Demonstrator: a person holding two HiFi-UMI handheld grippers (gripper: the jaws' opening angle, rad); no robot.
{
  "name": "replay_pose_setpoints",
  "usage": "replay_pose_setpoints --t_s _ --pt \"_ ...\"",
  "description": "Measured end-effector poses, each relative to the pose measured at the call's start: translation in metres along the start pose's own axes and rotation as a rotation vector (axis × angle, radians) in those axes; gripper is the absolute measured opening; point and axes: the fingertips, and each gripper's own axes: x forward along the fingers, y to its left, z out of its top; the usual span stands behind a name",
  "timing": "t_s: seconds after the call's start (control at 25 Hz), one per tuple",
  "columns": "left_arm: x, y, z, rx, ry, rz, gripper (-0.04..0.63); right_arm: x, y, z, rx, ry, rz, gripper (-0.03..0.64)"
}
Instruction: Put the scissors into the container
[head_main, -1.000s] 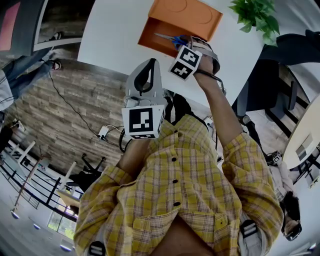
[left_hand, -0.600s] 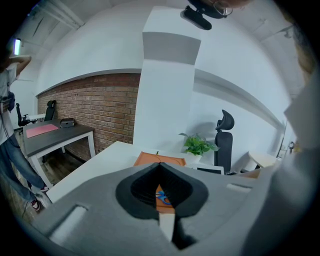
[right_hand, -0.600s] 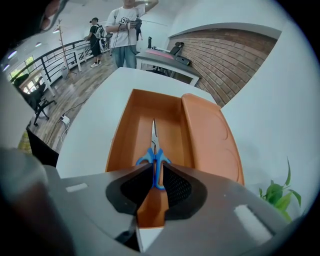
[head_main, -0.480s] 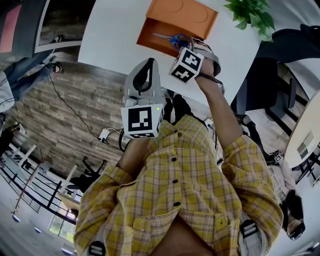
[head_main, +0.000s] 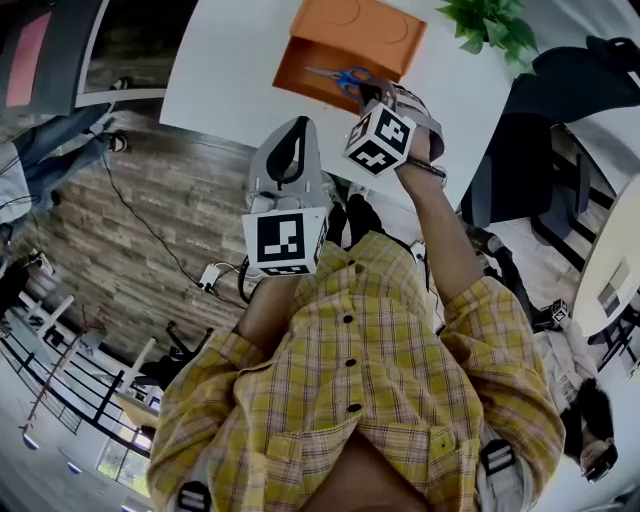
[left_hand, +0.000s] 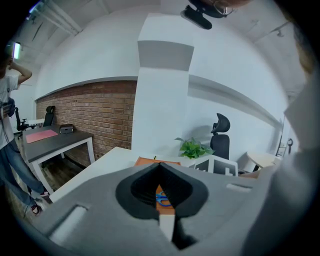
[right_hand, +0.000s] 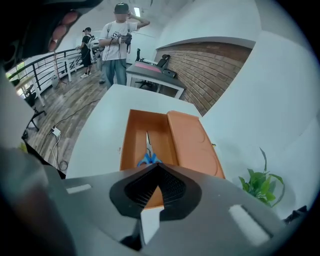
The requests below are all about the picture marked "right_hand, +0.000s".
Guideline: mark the black bag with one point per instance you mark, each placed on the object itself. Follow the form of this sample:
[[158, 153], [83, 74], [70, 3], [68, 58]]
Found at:
[[170, 73]]

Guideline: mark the grey-topped desk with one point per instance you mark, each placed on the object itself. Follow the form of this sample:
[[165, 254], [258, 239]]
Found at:
[[160, 78]]

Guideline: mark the orange cardboard box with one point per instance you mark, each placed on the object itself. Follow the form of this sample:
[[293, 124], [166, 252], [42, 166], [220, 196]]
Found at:
[[190, 140]]

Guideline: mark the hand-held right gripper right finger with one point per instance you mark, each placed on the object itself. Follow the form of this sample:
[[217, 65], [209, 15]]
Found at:
[[212, 212]]

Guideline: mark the black metal railing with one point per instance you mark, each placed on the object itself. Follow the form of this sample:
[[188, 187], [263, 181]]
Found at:
[[37, 67]]

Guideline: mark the pink desk mat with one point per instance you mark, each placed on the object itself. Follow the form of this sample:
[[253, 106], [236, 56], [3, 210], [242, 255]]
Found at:
[[145, 66]]

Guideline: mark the white power strip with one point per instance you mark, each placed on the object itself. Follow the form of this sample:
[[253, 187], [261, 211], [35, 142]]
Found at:
[[56, 131]]

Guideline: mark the long ceiling light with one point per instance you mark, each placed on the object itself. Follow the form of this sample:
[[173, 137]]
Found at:
[[136, 11]]

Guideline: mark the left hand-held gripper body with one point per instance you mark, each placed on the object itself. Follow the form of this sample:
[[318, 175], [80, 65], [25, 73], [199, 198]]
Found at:
[[12, 112]]

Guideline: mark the person's left hand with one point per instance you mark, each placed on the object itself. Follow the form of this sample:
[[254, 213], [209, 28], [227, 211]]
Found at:
[[63, 25]]

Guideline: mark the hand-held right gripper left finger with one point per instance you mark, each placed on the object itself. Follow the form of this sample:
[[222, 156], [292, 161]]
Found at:
[[100, 200]]

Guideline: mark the small white table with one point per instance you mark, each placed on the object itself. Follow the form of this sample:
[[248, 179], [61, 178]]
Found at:
[[71, 62]]

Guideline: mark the black swivel chair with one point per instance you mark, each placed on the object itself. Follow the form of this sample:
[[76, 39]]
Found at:
[[32, 105]]

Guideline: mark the black high-back office chair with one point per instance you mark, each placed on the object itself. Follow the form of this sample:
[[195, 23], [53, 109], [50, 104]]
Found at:
[[140, 56], [163, 60]]

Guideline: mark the wooden tripod stand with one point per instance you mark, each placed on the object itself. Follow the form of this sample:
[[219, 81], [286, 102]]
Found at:
[[58, 72]]

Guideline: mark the green potted plant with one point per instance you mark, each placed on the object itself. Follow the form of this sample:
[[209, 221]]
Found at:
[[260, 185]]

